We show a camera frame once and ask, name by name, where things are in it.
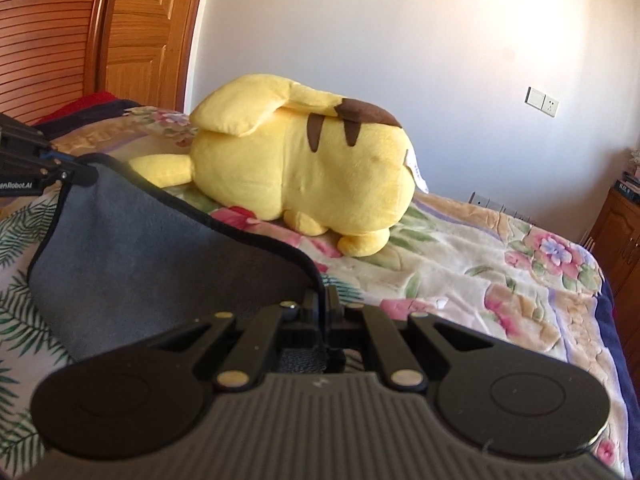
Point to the wooden cabinet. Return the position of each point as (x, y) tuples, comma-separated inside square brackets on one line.
[(617, 250)]

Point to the stack of books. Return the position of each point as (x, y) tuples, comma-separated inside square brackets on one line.
[(631, 182)]

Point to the white wall socket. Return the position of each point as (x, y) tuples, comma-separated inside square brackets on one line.
[(482, 200)]

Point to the navy blue bedsheet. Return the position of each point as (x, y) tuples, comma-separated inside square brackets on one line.
[(613, 345)]

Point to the floral blanket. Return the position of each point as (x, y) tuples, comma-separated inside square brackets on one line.
[(475, 270)]

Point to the red pillow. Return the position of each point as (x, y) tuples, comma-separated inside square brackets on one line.
[(80, 105)]

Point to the palm leaf print cloth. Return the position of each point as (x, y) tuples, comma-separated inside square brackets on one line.
[(20, 240)]

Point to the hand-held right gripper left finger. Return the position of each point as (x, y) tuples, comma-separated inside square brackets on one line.
[(312, 316)]

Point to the grey towel with black edge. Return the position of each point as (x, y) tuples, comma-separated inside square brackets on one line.
[(150, 265)]

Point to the wooden louvered wardrobe door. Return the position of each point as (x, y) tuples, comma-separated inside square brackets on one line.
[(40, 30)]

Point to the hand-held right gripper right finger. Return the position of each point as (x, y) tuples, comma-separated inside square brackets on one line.
[(335, 318)]

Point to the yellow plush toy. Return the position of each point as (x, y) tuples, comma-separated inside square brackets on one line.
[(310, 165)]

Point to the white wall switch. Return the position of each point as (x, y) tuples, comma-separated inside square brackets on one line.
[(542, 101)]

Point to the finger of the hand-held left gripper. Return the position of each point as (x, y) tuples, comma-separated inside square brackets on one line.
[(75, 172), (22, 132)]

